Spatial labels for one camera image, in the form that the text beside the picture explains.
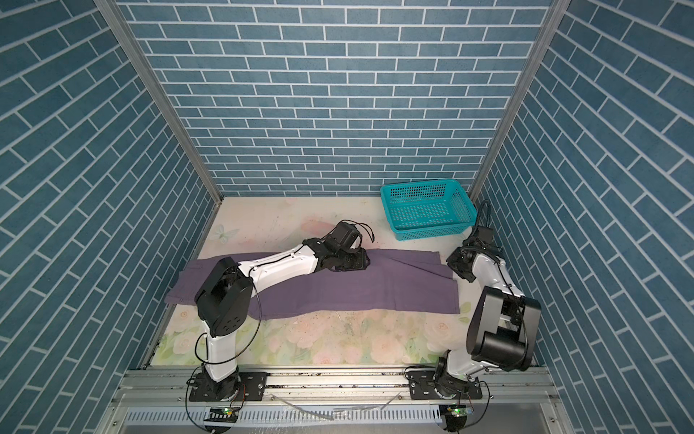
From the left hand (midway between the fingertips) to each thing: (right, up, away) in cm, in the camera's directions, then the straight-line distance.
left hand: (374, 265), depth 88 cm
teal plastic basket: (+26, +20, +31) cm, 45 cm away
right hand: (+29, 0, +4) cm, 29 cm away
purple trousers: (+7, -7, +6) cm, 11 cm away
